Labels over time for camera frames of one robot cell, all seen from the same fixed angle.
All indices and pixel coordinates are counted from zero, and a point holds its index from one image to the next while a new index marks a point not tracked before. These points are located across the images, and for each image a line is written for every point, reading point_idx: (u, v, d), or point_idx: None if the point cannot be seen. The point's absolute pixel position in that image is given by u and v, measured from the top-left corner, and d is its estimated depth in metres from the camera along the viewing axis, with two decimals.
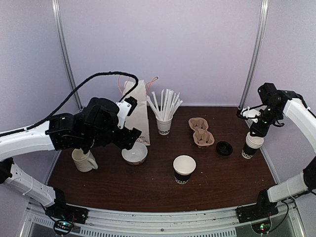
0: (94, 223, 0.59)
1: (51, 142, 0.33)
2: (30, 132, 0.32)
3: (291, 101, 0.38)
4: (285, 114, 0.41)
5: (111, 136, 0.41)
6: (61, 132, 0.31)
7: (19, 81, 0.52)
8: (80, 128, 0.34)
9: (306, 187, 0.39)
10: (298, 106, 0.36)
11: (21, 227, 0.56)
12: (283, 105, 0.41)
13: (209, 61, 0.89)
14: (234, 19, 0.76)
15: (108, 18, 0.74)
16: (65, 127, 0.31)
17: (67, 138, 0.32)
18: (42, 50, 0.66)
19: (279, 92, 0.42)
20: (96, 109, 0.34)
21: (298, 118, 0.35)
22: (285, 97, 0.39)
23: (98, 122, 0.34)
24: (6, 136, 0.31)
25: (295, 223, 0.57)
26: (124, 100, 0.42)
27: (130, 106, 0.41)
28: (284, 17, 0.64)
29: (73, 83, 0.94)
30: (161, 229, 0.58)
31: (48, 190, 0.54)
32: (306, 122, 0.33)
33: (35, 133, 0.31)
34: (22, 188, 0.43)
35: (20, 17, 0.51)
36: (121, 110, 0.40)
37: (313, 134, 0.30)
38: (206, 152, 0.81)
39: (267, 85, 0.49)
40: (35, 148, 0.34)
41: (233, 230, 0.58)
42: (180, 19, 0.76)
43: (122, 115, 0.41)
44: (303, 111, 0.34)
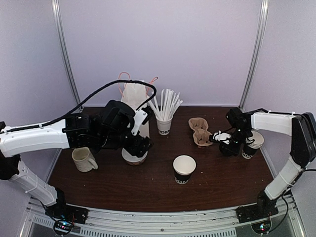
0: (94, 223, 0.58)
1: (65, 141, 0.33)
2: (45, 129, 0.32)
3: (253, 115, 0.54)
4: (254, 126, 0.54)
5: (123, 140, 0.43)
6: (79, 131, 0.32)
7: (19, 81, 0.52)
8: (97, 129, 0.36)
9: (300, 167, 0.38)
10: (261, 114, 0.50)
11: (21, 228, 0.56)
12: (249, 121, 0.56)
13: (209, 61, 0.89)
14: (235, 18, 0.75)
15: (108, 18, 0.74)
16: (81, 126, 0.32)
17: (84, 138, 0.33)
18: (42, 50, 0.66)
19: (243, 115, 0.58)
20: (114, 112, 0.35)
21: (267, 122, 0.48)
22: (247, 115, 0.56)
23: (115, 124, 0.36)
24: (19, 132, 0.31)
25: (294, 223, 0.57)
26: (140, 109, 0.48)
27: (145, 114, 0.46)
28: (285, 17, 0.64)
29: (74, 83, 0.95)
30: (161, 229, 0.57)
31: (51, 190, 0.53)
32: (271, 120, 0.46)
33: (52, 131, 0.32)
34: (27, 186, 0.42)
35: (19, 17, 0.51)
36: (137, 116, 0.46)
37: (285, 124, 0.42)
38: (206, 153, 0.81)
39: (232, 110, 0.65)
40: (48, 145, 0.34)
41: (233, 230, 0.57)
42: (179, 19, 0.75)
43: (138, 120, 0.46)
44: (267, 115, 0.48)
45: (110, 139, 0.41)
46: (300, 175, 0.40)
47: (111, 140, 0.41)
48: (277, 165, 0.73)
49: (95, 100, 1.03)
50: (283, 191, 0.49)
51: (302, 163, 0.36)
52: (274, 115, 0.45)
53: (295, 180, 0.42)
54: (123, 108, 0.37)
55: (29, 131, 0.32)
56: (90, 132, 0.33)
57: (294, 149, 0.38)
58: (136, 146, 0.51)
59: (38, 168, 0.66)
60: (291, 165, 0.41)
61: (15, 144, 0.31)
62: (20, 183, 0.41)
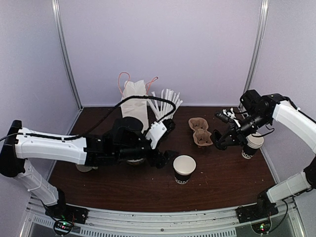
0: (94, 223, 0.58)
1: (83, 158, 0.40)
2: (67, 143, 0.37)
3: (279, 105, 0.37)
4: (275, 118, 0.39)
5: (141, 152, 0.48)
6: (97, 153, 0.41)
7: (19, 81, 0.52)
8: (111, 148, 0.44)
9: (309, 185, 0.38)
10: (290, 109, 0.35)
11: (21, 228, 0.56)
12: (271, 109, 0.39)
13: (209, 60, 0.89)
14: (235, 18, 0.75)
15: (108, 18, 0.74)
16: (98, 149, 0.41)
17: (101, 158, 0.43)
18: (42, 50, 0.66)
19: (264, 98, 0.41)
20: (120, 130, 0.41)
21: (291, 120, 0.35)
22: (272, 101, 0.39)
23: (124, 140, 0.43)
24: (40, 138, 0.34)
25: (294, 223, 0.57)
26: (161, 122, 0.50)
27: (164, 130, 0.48)
28: (285, 17, 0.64)
29: (74, 83, 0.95)
30: (161, 229, 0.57)
31: (54, 190, 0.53)
32: (297, 122, 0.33)
33: (73, 147, 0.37)
34: (31, 185, 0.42)
35: (20, 17, 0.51)
36: (155, 130, 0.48)
37: (311, 137, 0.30)
38: (206, 153, 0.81)
39: (250, 92, 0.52)
40: (61, 157, 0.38)
41: (233, 230, 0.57)
42: (179, 19, 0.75)
43: (157, 134, 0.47)
44: (296, 114, 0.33)
45: (127, 155, 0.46)
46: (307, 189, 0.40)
47: (128, 156, 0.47)
48: (277, 165, 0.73)
49: (95, 100, 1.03)
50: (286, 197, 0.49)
51: (313, 183, 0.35)
52: (305, 119, 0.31)
53: (300, 192, 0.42)
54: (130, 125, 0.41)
55: (49, 140, 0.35)
56: (104, 151, 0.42)
57: (311, 169, 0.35)
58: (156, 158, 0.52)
59: (38, 168, 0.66)
60: (300, 181, 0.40)
61: (31, 148, 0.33)
62: (25, 182, 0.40)
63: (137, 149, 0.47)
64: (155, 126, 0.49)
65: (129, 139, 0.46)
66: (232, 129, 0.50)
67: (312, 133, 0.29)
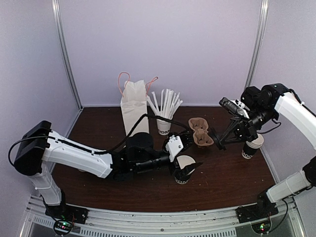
0: (93, 223, 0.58)
1: (104, 173, 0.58)
2: (95, 158, 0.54)
3: (282, 98, 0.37)
4: (277, 109, 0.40)
5: (155, 163, 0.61)
6: (118, 169, 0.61)
7: (19, 81, 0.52)
8: (127, 167, 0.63)
9: (309, 183, 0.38)
10: (293, 102, 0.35)
11: (21, 228, 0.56)
12: (274, 100, 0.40)
13: (209, 60, 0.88)
14: (235, 18, 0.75)
15: (108, 18, 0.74)
16: (118, 168, 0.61)
17: (121, 175, 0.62)
18: (42, 50, 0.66)
19: (267, 88, 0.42)
20: (132, 148, 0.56)
21: (294, 115, 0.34)
22: (276, 93, 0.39)
23: (136, 156, 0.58)
24: (73, 149, 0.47)
25: (294, 223, 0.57)
26: (179, 138, 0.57)
27: (180, 147, 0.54)
28: (285, 16, 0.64)
29: (74, 84, 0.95)
30: (161, 229, 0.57)
31: (59, 191, 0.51)
32: (300, 117, 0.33)
33: (99, 161, 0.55)
34: (42, 186, 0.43)
35: (19, 18, 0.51)
36: (172, 146, 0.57)
37: (314, 134, 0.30)
38: (206, 153, 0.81)
39: (249, 88, 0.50)
40: (81, 166, 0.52)
41: (233, 230, 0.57)
42: (179, 19, 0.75)
43: (173, 150, 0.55)
44: (299, 107, 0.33)
45: (145, 167, 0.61)
46: (306, 188, 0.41)
47: (146, 168, 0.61)
48: (277, 165, 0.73)
49: (95, 100, 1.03)
50: (285, 197, 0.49)
51: (312, 181, 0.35)
52: (310, 116, 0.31)
53: (300, 191, 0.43)
54: (138, 142, 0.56)
55: (78, 151, 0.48)
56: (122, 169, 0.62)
57: (312, 166, 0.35)
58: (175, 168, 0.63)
59: None
60: (300, 180, 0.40)
61: (62, 155, 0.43)
62: (38, 182, 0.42)
63: (153, 162, 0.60)
64: (173, 140, 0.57)
65: (140, 155, 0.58)
66: (241, 121, 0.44)
67: (312, 127, 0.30)
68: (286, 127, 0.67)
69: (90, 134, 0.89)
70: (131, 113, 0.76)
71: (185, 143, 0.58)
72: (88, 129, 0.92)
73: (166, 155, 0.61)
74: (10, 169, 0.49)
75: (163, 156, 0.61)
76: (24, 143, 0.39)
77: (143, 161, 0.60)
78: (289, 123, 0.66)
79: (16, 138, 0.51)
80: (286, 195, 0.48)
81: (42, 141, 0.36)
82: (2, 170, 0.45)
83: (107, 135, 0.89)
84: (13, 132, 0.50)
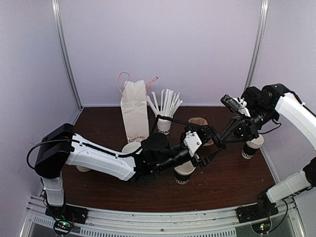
0: (94, 223, 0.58)
1: (127, 176, 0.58)
2: (119, 161, 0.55)
3: (283, 98, 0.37)
4: (277, 109, 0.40)
5: (175, 162, 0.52)
6: (139, 172, 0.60)
7: (19, 81, 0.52)
8: (147, 169, 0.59)
9: (309, 183, 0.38)
10: (294, 103, 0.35)
11: (22, 228, 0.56)
12: (275, 100, 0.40)
13: (208, 61, 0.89)
14: (235, 18, 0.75)
15: (108, 18, 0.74)
16: (139, 170, 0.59)
17: (143, 176, 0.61)
18: (42, 50, 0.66)
19: (268, 88, 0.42)
20: (147, 151, 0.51)
21: (294, 115, 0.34)
22: (277, 93, 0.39)
23: (153, 158, 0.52)
24: (97, 152, 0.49)
25: (294, 223, 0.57)
26: (196, 136, 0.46)
27: (199, 144, 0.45)
28: (286, 17, 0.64)
29: (74, 84, 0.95)
30: (161, 229, 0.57)
31: (64, 193, 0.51)
32: (301, 118, 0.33)
33: (123, 164, 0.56)
34: (52, 187, 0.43)
35: (20, 19, 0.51)
36: (190, 142, 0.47)
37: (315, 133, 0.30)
38: (206, 153, 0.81)
39: (249, 89, 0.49)
40: (105, 169, 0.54)
41: (233, 230, 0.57)
42: (180, 20, 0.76)
43: (191, 147, 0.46)
44: (299, 108, 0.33)
45: (167, 167, 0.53)
46: (307, 188, 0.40)
47: (169, 167, 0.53)
48: (277, 165, 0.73)
49: (95, 100, 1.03)
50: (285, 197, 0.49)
51: (312, 182, 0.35)
52: (310, 116, 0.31)
53: (300, 191, 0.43)
54: (152, 145, 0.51)
55: (100, 154, 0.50)
56: (143, 172, 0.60)
57: (312, 167, 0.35)
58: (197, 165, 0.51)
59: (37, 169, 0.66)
60: (300, 180, 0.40)
61: (85, 158, 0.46)
62: (50, 183, 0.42)
63: (174, 160, 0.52)
64: (190, 137, 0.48)
65: (156, 157, 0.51)
66: (243, 121, 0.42)
67: (312, 127, 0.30)
68: (286, 127, 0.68)
69: (90, 134, 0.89)
70: (131, 113, 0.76)
71: (204, 138, 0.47)
72: (88, 129, 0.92)
73: (185, 149, 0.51)
74: (10, 169, 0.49)
75: (182, 151, 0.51)
76: (44, 144, 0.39)
77: (163, 161, 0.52)
78: (289, 123, 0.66)
79: (16, 138, 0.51)
80: (285, 195, 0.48)
81: (65, 145, 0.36)
82: (2, 170, 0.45)
83: (107, 135, 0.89)
84: (13, 133, 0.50)
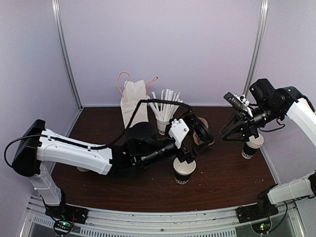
0: (94, 223, 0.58)
1: (105, 169, 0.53)
2: (93, 154, 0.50)
3: (296, 103, 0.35)
4: (289, 116, 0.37)
5: (160, 154, 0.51)
6: (121, 165, 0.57)
7: (19, 81, 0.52)
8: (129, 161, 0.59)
9: (312, 193, 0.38)
10: (306, 110, 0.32)
11: (21, 228, 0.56)
12: (287, 105, 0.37)
13: (208, 61, 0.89)
14: (235, 18, 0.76)
15: (108, 18, 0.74)
16: (121, 163, 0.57)
17: (125, 170, 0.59)
18: (42, 50, 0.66)
19: (281, 91, 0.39)
20: (132, 140, 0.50)
21: (305, 123, 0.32)
22: (290, 98, 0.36)
23: (137, 149, 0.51)
24: (66, 146, 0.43)
25: (294, 223, 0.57)
26: (182, 123, 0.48)
27: (186, 131, 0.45)
28: (286, 17, 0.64)
29: (73, 83, 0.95)
30: (161, 229, 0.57)
31: (59, 193, 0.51)
32: (312, 126, 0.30)
33: (98, 156, 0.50)
34: (40, 186, 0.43)
35: (20, 19, 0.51)
36: (177, 132, 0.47)
37: None
38: (206, 153, 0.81)
39: (262, 82, 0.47)
40: (78, 163, 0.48)
41: (233, 230, 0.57)
42: (180, 20, 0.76)
43: (177, 137, 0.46)
44: (311, 115, 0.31)
45: (153, 160, 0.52)
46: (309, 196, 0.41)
47: (154, 160, 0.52)
48: (277, 166, 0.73)
49: (95, 100, 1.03)
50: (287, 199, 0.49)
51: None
52: None
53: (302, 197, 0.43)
54: (138, 135, 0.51)
55: (73, 148, 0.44)
56: (125, 164, 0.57)
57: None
58: (182, 158, 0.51)
59: None
60: (303, 188, 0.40)
61: (53, 153, 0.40)
62: (36, 182, 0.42)
63: (160, 152, 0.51)
64: (176, 126, 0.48)
65: (142, 147, 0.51)
66: (246, 121, 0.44)
67: None
68: (286, 126, 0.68)
69: (90, 134, 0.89)
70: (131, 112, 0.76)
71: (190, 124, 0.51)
72: (88, 129, 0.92)
73: (171, 141, 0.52)
74: (10, 169, 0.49)
75: (168, 144, 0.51)
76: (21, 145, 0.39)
77: (148, 152, 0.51)
78: (289, 123, 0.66)
79: (16, 139, 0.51)
80: (284, 195, 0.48)
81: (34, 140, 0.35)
82: (2, 170, 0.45)
83: (107, 135, 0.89)
84: (13, 133, 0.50)
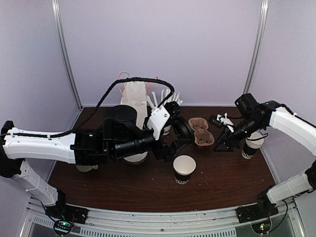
0: (94, 223, 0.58)
1: (72, 157, 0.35)
2: (54, 141, 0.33)
3: (275, 112, 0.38)
4: (272, 125, 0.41)
5: (138, 146, 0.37)
6: (87, 151, 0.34)
7: (19, 81, 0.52)
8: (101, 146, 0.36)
9: (310, 187, 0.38)
10: (285, 114, 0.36)
11: (21, 228, 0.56)
12: (268, 117, 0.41)
13: (208, 61, 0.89)
14: (235, 18, 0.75)
15: (108, 18, 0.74)
16: (87, 146, 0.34)
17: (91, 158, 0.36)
18: (42, 50, 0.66)
19: (261, 105, 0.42)
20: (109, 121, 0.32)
21: (289, 126, 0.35)
22: (268, 109, 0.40)
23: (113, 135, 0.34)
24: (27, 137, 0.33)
25: (294, 223, 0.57)
26: (164, 110, 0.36)
27: (167, 117, 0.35)
28: (286, 17, 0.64)
29: (73, 83, 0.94)
30: (161, 229, 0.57)
31: (53, 193, 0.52)
32: (296, 127, 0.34)
33: (58, 144, 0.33)
34: (28, 186, 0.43)
35: (20, 19, 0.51)
36: (156, 119, 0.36)
37: (311, 141, 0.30)
38: (206, 153, 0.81)
39: (246, 97, 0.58)
40: (42, 152, 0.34)
41: (233, 230, 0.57)
42: (180, 19, 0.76)
43: (158, 124, 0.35)
44: (292, 119, 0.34)
45: (130, 151, 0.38)
46: (308, 190, 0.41)
47: (130, 151, 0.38)
48: (277, 165, 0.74)
49: (95, 100, 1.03)
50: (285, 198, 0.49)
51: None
52: (302, 124, 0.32)
53: (301, 193, 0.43)
54: (118, 114, 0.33)
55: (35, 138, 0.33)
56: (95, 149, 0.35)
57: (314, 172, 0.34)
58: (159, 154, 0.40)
59: (37, 169, 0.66)
60: (301, 183, 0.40)
61: (14, 148, 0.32)
62: (22, 182, 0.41)
63: (137, 144, 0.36)
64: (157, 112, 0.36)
65: (120, 133, 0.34)
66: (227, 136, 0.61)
67: (305, 133, 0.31)
68: None
69: None
70: None
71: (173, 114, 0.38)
72: None
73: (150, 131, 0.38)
74: None
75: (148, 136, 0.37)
76: None
77: (126, 141, 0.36)
78: None
79: None
80: (284, 194, 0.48)
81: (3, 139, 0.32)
82: None
83: None
84: None
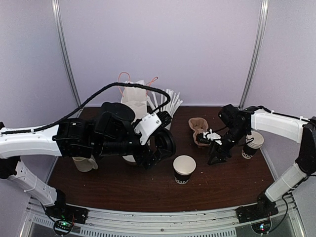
0: (94, 223, 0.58)
1: (57, 149, 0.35)
2: (37, 135, 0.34)
3: (254, 115, 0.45)
4: (254, 127, 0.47)
5: (126, 147, 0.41)
6: (69, 141, 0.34)
7: (19, 81, 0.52)
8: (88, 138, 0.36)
9: (304, 175, 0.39)
10: (262, 115, 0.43)
11: (21, 228, 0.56)
12: (249, 121, 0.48)
13: (208, 61, 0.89)
14: (235, 18, 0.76)
15: (108, 18, 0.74)
16: (74, 136, 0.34)
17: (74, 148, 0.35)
18: (42, 50, 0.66)
19: (242, 112, 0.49)
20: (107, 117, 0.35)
21: (269, 123, 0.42)
22: (247, 113, 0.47)
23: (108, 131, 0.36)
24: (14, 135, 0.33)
25: (294, 223, 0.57)
26: (155, 117, 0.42)
27: (158, 124, 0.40)
28: (286, 16, 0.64)
29: (73, 83, 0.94)
30: (161, 229, 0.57)
31: (52, 193, 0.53)
32: (275, 123, 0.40)
33: (42, 137, 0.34)
34: (25, 186, 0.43)
35: (19, 19, 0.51)
36: (146, 124, 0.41)
37: (293, 130, 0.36)
38: (206, 153, 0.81)
39: (226, 107, 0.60)
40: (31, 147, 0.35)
41: (233, 230, 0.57)
42: (180, 20, 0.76)
43: (146, 130, 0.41)
44: (271, 117, 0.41)
45: (115, 149, 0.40)
46: (303, 179, 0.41)
47: (115, 150, 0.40)
48: (277, 165, 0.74)
49: (95, 100, 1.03)
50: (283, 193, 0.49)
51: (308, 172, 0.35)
52: (280, 118, 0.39)
53: (297, 184, 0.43)
54: (118, 113, 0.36)
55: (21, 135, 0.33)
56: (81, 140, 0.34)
57: (306, 163, 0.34)
58: (142, 157, 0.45)
59: (37, 169, 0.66)
60: (295, 173, 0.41)
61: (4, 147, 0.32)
62: (19, 183, 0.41)
63: (125, 145, 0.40)
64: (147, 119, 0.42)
65: (115, 131, 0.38)
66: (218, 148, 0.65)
67: (286, 125, 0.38)
68: None
69: None
70: None
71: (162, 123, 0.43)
72: None
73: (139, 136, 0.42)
74: None
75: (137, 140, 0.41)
76: None
77: (116, 140, 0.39)
78: None
79: None
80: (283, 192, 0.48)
81: None
82: None
83: None
84: None
